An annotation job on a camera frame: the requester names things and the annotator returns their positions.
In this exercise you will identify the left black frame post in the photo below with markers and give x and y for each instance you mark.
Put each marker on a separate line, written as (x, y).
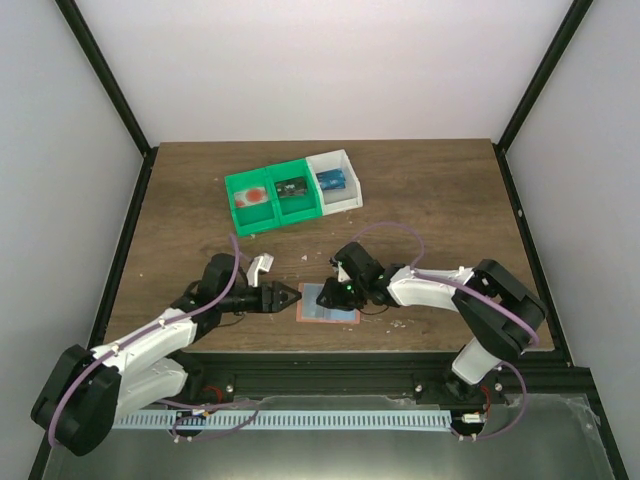
(87, 42)

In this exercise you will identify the red white card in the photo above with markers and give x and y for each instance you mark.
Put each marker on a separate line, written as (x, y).
(251, 197)

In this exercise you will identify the right black frame post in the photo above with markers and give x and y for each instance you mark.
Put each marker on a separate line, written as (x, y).
(562, 38)

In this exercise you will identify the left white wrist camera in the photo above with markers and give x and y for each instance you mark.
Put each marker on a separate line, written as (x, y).
(261, 264)

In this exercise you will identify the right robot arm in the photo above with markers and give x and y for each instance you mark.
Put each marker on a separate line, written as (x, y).
(502, 314)

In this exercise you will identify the green bin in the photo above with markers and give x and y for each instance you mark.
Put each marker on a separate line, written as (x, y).
(299, 209)
(256, 219)

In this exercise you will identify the black aluminium front rail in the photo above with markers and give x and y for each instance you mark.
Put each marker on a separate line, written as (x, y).
(396, 374)

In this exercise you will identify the white bin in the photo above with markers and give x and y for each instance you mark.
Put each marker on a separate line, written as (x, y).
(336, 201)

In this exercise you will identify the middle green bin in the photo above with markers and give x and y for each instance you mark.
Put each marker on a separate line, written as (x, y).
(299, 209)

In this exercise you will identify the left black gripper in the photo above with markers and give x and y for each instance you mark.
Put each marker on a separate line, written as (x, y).
(275, 301)

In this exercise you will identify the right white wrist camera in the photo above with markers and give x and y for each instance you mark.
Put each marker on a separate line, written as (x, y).
(341, 275)

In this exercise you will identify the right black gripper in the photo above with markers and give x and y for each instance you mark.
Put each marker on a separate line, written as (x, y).
(332, 300)

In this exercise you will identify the light blue slotted cable duct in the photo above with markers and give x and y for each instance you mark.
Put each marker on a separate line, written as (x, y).
(290, 420)

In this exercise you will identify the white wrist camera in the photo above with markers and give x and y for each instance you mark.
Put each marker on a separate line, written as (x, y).
(261, 264)
(341, 275)

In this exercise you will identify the left green bin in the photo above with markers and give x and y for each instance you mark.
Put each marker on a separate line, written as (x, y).
(256, 219)

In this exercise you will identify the black frame post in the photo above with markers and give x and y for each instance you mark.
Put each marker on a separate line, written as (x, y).
(562, 38)
(87, 42)

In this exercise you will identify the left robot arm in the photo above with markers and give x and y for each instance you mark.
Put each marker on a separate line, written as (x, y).
(89, 390)

